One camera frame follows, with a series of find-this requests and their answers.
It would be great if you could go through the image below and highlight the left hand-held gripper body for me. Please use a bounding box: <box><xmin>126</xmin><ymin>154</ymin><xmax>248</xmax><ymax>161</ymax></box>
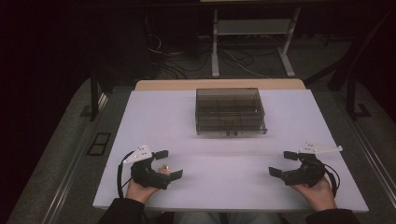
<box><xmin>122</xmin><ymin>143</ymin><xmax>172</xmax><ymax>190</ymax></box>

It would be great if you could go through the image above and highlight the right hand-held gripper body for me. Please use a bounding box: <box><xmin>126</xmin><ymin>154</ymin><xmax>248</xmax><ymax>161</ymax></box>
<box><xmin>279</xmin><ymin>141</ymin><xmax>344</xmax><ymax>189</ymax></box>

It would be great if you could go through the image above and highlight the dark transparent plastic drawer box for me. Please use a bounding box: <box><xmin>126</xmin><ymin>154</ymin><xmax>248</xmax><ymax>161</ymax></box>
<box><xmin>194</xmin><ymin>87</ymin><xmax>269</xmax><ymax>137</ymax></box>

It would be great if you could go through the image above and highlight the person's left hand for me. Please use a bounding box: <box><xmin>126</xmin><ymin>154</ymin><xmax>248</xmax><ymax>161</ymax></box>
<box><xmin>125</xmin><ymin>178</ymin><xmax>161</xmax><ymax>205</ymax></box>

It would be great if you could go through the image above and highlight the person's right hand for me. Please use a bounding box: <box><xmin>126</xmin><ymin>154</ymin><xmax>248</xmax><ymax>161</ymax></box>
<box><xmin>290</xmin><ymin>176</ymin><xmax>338</xmax><ymax>213</ymax></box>

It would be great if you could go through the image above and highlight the black metal stand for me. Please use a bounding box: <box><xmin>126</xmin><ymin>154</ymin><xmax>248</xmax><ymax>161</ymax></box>
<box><xmin>89</xmin><ymin>69</ymin><xmax>109</xmax><ymax>122</ymax></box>
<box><xmin>346</xmin><ymin>76</ymin><xmax>372</xmax><ymax>121</ymax></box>

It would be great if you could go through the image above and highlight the white metal stand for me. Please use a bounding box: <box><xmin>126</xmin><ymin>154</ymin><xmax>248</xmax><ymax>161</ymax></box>
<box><xmin>211</xmin><ymin>7</ymin><xmax>302</xmax><ymax>78</ymax></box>

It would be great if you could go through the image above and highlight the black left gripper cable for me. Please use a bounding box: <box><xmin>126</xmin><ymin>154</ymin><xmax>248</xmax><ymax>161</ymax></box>
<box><xmin>117</xmin><ymin>150</ymin><xmax>135</xmax><ymax>200</ymax></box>

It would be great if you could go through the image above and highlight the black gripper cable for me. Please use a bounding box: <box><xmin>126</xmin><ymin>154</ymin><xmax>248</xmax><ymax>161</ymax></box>
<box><xmin>117</xmin><ymin>150</ymin><xmax>135</xmax><ymax>200</ymax></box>
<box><xmin>322</xmin><ymin>163</ymin><xmax>341</xmax><ymax>199</ymax></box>

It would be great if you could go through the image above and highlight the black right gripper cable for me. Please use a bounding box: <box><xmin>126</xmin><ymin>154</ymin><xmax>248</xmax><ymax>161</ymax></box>
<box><xmin>322</xmin><ymin>163</ymin><xmax>341</xmax><ymax>199</ymax></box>

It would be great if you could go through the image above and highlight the metal floor rail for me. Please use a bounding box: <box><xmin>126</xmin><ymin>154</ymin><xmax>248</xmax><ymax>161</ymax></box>
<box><xmin>348</xmin><ymin>118</ymin><xmax>396</xmax><ymax>200</ymax></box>
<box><xmin>40</xmin><ymin>92</ymin><xmax>110</xmax><ymax>224</ymax></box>

